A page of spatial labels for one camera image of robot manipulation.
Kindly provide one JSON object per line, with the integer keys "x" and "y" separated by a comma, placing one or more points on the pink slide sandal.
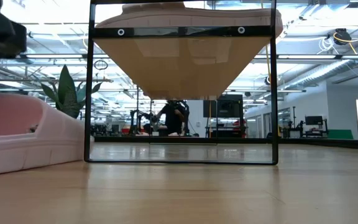
{"x": 42, "y": 146}
{"x": 166, "y": 18}

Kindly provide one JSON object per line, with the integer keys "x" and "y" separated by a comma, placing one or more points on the wooden shelf black metal frame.
{"x": 182, "y": 68}

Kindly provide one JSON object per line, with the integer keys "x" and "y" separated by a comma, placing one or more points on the black background robot arm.
{"x": 138, "y": 121}

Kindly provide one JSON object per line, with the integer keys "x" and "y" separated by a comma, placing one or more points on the green plant white pot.
{"x": 67, "y": 93}

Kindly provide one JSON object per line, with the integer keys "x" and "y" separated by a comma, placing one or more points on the person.
{"x": 172, "y": 116}

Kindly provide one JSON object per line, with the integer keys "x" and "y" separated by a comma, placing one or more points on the black monitor cart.
{"x": 225, "y": 107}

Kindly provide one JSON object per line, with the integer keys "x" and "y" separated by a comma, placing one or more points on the small black monitor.
{"x": 313, "y": 120}

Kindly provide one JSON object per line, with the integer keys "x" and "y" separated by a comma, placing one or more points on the green panel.
{"x": 340, "y": 134}

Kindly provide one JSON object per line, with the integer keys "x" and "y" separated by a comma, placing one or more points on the black aluminium table frame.
{"x": 120, "y": 139}

